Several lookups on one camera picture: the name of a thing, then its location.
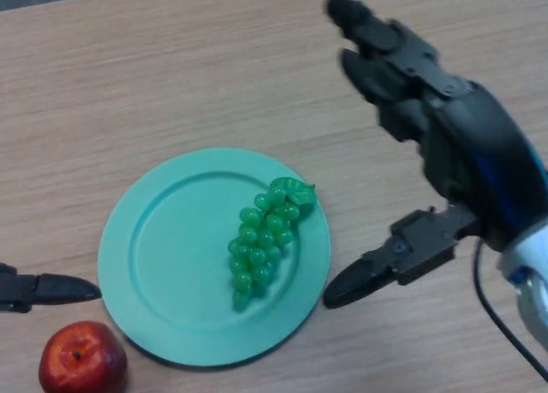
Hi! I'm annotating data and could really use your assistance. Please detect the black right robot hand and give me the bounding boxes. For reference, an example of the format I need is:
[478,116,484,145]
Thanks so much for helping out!
[321,0,548,309]

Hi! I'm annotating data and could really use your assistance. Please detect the red apple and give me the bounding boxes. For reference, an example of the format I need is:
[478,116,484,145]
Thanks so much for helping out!
[38,320,128,393]

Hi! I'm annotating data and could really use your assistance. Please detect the green grape bunch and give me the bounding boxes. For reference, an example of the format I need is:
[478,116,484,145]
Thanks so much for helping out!
[226,176,317,313]

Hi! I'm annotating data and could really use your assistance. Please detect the teal round plate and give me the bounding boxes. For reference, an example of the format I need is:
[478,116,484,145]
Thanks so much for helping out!
[97,147,331,367]

